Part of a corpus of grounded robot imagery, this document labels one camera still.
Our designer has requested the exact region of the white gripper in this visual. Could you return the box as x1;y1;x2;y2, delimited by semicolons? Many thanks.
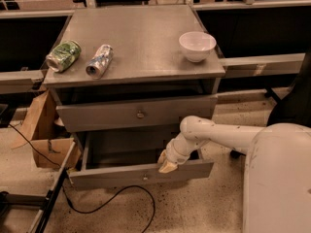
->
157;135;199;174

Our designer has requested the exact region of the grey drawer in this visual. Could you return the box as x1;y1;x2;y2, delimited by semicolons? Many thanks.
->
69;130;213;189
56;95;218;132

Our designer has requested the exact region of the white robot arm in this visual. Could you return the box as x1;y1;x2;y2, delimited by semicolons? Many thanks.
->
158;116;311;233

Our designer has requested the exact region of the grey top drawer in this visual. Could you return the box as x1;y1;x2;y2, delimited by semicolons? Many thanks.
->
56;95;218;132

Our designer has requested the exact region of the grey wooden drawer cabinet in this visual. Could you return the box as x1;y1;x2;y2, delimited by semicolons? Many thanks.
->
43;4;226;184

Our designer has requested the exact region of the brown cardboard box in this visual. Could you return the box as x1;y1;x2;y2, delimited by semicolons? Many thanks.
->
11;91;74;168

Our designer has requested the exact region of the white ceramic bowl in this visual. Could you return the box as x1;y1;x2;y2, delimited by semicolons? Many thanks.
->
179;31;217;62

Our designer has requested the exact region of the black office chair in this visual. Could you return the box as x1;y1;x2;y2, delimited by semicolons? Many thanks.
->
229;49;311;160

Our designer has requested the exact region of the green crushed soda can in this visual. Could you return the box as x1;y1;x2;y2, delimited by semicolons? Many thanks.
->
46;41;82;73

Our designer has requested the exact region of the black floor cable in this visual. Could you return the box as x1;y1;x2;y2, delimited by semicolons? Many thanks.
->
8;122;156;233

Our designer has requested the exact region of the grey metal frame rail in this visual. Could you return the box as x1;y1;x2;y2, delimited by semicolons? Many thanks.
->
0;142;76;233

